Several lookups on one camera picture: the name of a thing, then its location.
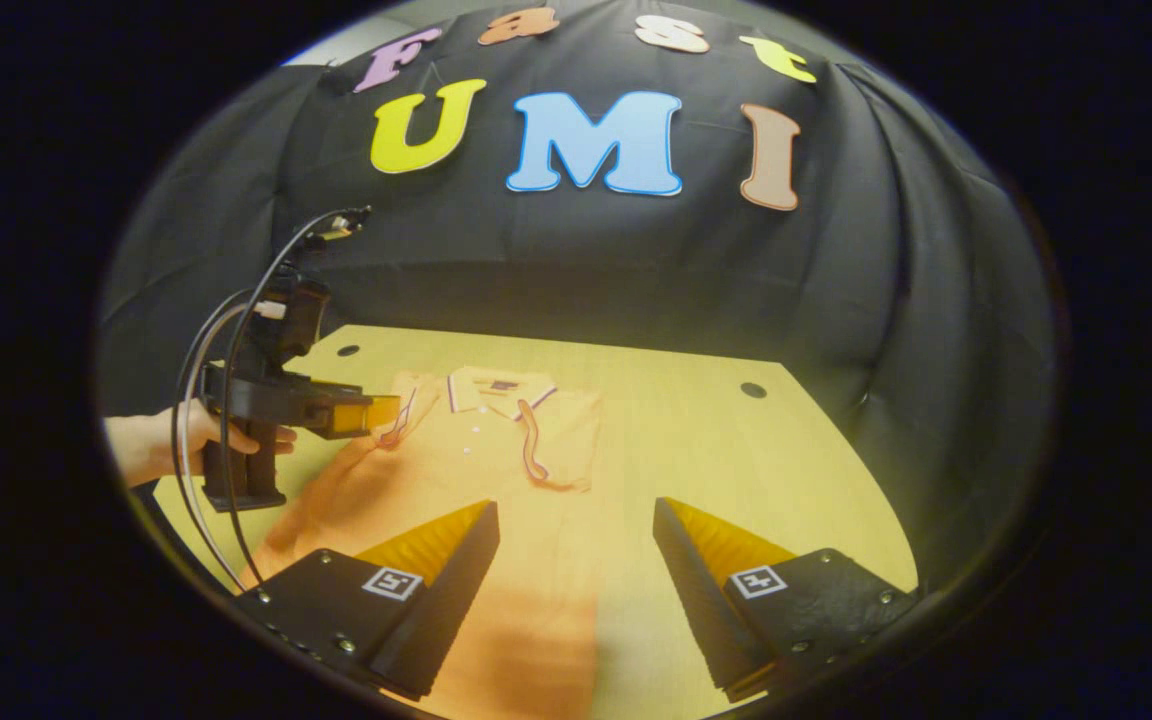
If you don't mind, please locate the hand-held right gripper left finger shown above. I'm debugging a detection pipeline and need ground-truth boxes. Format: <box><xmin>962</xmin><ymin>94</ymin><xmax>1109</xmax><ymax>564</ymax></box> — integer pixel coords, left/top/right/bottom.
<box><xmin>234</xmin><ymin>500</ymin><xmax>502</xmax><ymax>701</ymax></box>

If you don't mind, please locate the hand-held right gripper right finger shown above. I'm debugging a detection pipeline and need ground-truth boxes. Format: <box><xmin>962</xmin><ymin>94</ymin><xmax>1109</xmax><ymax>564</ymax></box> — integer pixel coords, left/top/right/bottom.
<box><xmin>651</xmin><ymin>497</ymin><xmax>922</xmax><ymax>703</ymax></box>

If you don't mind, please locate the orange T-shirt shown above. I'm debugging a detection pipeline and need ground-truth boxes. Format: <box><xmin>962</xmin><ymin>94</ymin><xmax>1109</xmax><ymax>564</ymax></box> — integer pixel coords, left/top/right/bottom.
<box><xmin>241</xmin><ymin>367</ymin><xmax>605</xmax><ymax>720</ymax></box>

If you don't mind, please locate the black backdrop cloth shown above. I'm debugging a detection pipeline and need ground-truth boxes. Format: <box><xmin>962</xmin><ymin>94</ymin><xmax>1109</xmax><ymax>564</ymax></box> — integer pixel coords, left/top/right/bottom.
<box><xmin>96</xmin><ymin>0</ymin><xmax>1057</xmax><ymax>591</ymax></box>

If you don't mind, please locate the black cable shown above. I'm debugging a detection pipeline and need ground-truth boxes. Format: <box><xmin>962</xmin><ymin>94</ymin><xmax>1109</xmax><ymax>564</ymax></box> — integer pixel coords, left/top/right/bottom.
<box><xmin>220</xmin><ymin>205</ymin><xmax>373</xmax><ymax>591</ymax></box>

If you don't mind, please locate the white cable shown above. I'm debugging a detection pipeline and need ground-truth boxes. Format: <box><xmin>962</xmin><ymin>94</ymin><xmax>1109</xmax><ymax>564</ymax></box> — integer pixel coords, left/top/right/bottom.
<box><xmin>171</xmin><ymin>300</ymin><xmax>287</xmax><ymax>593</ymax></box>

